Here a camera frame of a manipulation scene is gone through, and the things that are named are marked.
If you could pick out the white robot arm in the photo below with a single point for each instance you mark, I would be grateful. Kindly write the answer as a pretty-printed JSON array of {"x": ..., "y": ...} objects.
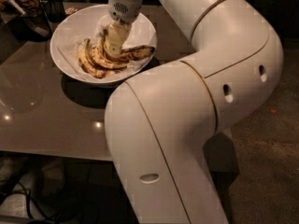
[{"x": 240, "y": 53}]

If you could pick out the brown glossy table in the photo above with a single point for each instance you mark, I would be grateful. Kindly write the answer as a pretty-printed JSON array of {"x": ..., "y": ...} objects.
[{"x": 56, "y": 118}]

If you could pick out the white paper napkin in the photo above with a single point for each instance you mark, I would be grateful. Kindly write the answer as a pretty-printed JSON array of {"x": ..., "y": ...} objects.
[{"x": 67, "y": 52}]

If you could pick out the black mesh pen cup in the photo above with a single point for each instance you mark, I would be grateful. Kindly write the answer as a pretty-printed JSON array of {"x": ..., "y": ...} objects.
[{"x": 54, "y": 10}]

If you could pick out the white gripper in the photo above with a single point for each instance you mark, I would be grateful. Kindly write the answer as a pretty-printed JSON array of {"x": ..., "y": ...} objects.
[{"x": 127, "y": 10}]

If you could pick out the spotted banana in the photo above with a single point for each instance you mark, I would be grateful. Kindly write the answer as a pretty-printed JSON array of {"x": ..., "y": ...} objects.
[
  {"x": 132, "y": 54},
  {"x": 86, "y": 64},
  {"x": 99, "y": 59}
]

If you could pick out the dark basket with items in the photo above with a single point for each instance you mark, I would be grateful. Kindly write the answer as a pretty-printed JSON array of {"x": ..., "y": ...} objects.
[{"x": 26, "y": 19}]

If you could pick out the white ceramic bowl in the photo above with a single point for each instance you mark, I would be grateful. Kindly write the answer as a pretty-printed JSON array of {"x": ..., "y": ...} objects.
[{"x": 74, "y": 28}]

